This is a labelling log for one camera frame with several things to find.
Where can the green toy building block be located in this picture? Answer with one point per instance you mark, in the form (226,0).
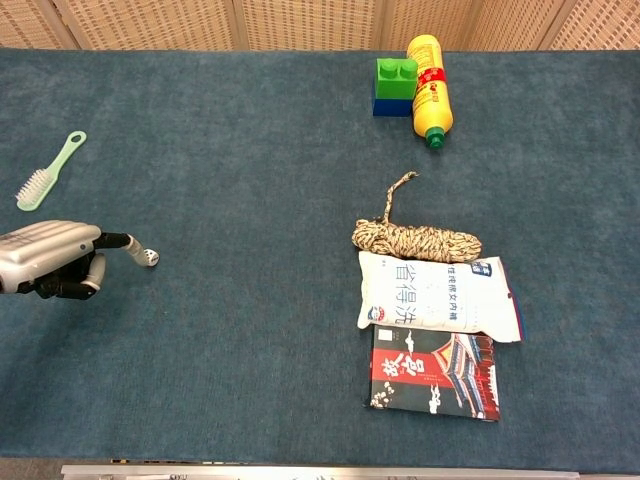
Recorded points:
(395,80)

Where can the light green plastic brush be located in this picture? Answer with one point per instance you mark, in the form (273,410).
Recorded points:
(47,179)

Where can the yellow bottle with green cap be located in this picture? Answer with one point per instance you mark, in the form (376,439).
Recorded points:
(431,90)

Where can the blue toy building block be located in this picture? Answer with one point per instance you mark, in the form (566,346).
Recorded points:
(391,107)

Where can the woven folding screen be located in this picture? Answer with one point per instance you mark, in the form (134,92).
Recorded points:
(320,22)

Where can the small white die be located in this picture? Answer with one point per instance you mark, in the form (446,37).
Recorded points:
(151,258)

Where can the white plastic package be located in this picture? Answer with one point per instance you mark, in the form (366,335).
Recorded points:
(435,297)

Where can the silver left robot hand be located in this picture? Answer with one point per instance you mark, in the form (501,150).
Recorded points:
(45,247)

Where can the red and black booklet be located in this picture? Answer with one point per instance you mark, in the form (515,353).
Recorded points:
(440,375)

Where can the aluminium frame rail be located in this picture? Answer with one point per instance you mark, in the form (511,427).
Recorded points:
(320,472)

